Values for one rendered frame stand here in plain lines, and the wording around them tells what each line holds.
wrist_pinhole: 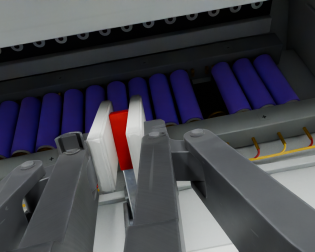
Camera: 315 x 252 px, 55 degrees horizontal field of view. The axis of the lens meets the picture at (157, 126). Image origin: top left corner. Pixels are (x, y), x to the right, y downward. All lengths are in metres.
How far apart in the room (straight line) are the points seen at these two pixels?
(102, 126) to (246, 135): 0.13
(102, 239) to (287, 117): 0.16
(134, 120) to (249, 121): 0.11
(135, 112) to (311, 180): 0.14
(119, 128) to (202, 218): 0.09
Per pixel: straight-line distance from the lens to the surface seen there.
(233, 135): 0.24
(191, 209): 0.22
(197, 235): 0.22
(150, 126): 0.16
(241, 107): 0.26
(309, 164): 0.25
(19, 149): 0.27
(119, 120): 0.18
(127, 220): 0.20
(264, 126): 0.24
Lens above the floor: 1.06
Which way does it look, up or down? 29 degrees down
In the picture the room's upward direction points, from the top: 10 degrees counter-clockwise
